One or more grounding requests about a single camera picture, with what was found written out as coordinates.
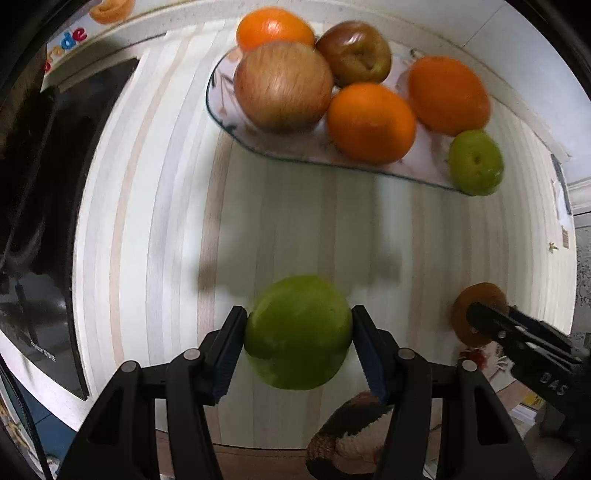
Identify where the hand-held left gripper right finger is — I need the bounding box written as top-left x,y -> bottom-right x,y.
352,305 -> 539,480

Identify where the oval floral ceramic plate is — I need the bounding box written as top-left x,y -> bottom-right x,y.
205,44 -> 490,197

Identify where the colourful wall sticker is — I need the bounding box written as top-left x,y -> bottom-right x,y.
39,0 -> 137,93

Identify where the small orange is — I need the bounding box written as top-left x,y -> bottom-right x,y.
327,82 -> 417,164
236,8 -> 317,51

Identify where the black gas stove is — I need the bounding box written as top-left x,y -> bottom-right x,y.
0,58 -> 141,401

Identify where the dark brown round fruit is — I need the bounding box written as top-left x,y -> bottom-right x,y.
451,282 -> 508,347

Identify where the blue kitchen cabinet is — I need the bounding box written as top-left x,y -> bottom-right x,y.
9,369 -> 79,480

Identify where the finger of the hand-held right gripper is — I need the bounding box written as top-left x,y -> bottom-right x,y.
507,306 -> 579,357
466,301 -> 579,371

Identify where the cat-shaped mat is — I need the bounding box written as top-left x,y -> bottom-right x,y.
305,348 -> 546,480

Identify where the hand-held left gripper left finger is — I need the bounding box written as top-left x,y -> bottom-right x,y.
76,305 -> 249,480

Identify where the striped table mat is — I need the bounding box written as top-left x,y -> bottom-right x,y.
71,18 -> 578,450

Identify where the dark reddish green apple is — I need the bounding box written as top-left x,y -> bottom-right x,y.
315,21 -> 393,88

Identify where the large orange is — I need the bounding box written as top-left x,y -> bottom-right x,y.
407,55 -> 491,137

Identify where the yellowish red apple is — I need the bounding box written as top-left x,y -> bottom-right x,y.
233,41 -> 334,132

